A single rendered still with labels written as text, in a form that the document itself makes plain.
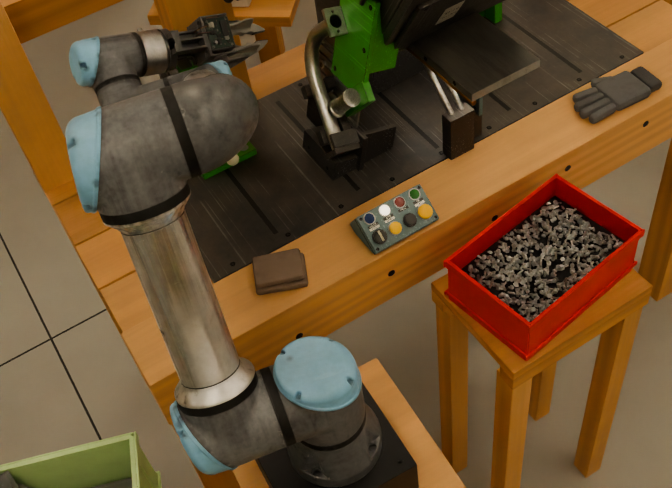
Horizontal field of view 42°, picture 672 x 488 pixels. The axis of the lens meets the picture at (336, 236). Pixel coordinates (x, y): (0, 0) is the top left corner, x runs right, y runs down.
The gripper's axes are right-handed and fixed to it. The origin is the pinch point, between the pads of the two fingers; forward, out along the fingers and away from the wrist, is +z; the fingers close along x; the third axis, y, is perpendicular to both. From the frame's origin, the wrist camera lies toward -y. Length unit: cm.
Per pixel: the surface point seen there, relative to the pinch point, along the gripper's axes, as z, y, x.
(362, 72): 18.0, 3.8, -10.7
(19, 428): -40, -130, -72
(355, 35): 17.8, 5.1, -3.7
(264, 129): 12.2, -30.5, -13.4
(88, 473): -50, -8, -66
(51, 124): -30, -41, -2
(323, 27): 14.5, 0.1, -0.1
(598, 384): 60, 0, -89
